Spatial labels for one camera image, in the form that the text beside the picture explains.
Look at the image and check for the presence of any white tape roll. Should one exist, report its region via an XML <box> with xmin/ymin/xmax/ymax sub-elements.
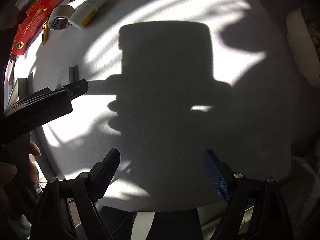
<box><xmin>47</xmin><ymin>4</ymin><xmax>76</xmax><ymax>30</ymax></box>

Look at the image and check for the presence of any yellow utility knife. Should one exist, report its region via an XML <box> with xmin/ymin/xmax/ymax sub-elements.
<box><xmin>41</xmin><ymin>21</ymin><xmax>49</xmax><ymax>45</ymax></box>

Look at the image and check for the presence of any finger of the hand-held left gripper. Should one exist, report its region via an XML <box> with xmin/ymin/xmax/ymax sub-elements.
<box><xmin>46</xmin><ymin>79</ymin><xmax>89</xmax><ymax>100</ymax></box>

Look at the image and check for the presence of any white shallow tray box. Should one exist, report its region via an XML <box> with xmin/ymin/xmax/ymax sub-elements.
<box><xmin>9</xmin><ymin>65</ymin><xmax>80</xmax><ymax>105</ymax></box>

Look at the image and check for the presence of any red cardboard box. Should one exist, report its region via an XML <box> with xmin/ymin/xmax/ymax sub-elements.
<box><xmin>10</xmin><ymin>0</ymin><xmax>90</xmax><ymax>56</ymax></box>

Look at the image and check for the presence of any white pill bottle yellow label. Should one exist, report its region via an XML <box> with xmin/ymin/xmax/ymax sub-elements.
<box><xmin>68</xmin><ymin>0</ymin><xmax>103</xmax><ymax>29</ymax></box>

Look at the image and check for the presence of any white oval tub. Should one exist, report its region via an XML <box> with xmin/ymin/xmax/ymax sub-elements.
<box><xmin>285</xmin><ymin>7</ymin><xmax>320</xmax><ymax>88</ymax></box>

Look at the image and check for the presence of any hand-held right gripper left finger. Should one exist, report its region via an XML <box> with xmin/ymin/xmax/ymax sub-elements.
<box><xmin>30</xmin><ymin>148</ymin><xmax>121</xmax><ymax>240</ymax></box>

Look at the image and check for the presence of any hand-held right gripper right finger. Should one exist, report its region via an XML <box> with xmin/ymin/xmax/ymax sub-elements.
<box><xmin>204</xmin><ymin>149</ymin><xmax>294</xmax><ymax>240</ymax></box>

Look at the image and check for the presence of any person's left hand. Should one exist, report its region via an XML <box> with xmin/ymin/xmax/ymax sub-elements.
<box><xmin>0</xmin><ymin>141</ymin><xmax>42</xmax><ymax>205</ymax></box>

